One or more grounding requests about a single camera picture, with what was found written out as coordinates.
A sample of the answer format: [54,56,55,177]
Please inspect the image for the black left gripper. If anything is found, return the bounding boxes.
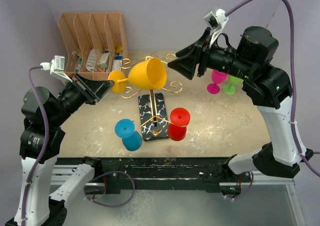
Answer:
[50,70,115,125]

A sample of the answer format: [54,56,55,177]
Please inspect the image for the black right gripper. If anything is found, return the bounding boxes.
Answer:
[168,26,256,80]

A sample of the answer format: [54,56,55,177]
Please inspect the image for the pink plastic wine glass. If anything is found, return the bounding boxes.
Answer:
[207,70,228,94]

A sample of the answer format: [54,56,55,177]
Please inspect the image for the orange plastic wine glass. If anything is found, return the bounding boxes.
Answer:
[108,58,167,94]

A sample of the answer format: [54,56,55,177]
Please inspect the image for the green plastic wine glass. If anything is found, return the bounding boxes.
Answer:
[222,75,243,95]

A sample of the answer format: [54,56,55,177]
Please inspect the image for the red plastic wine glass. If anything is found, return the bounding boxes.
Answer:
[168,108,191,141]

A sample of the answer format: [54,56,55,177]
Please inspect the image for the blue plastic wine glass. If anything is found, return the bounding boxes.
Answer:
[114,119,143,151]

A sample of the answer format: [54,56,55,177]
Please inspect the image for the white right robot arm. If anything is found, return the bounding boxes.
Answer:
[168,26,314,181]

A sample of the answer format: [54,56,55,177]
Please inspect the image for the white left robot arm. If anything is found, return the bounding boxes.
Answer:
[6,73,115,225]

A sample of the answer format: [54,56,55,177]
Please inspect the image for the white printed label packet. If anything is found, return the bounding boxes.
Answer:
[85,48,97,72]

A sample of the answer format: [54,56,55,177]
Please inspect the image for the white red medicine box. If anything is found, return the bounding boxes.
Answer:
[97,53,110,69]

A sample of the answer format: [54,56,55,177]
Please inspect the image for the white blue labelled box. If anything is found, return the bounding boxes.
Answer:
[111,56,123,71]

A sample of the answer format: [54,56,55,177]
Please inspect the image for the peach plastic desk organizer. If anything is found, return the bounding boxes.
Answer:
[58,12,129,80]

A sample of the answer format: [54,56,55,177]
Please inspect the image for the yellow round object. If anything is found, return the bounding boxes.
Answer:
[115,45,123,54]

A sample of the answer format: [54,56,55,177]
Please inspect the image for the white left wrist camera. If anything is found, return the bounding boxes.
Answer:
[40,55,72,81]

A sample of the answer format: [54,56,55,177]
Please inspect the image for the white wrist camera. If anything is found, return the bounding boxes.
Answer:
[203,7,229,48]
[40,55,72,81]

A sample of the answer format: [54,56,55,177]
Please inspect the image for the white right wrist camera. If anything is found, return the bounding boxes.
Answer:
[203,7,229,48]

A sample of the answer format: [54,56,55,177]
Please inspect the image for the gold wire glass rack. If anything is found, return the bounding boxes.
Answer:
[135,59,171,135]

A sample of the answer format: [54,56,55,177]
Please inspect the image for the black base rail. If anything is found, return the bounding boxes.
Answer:
[72,156,253,194]

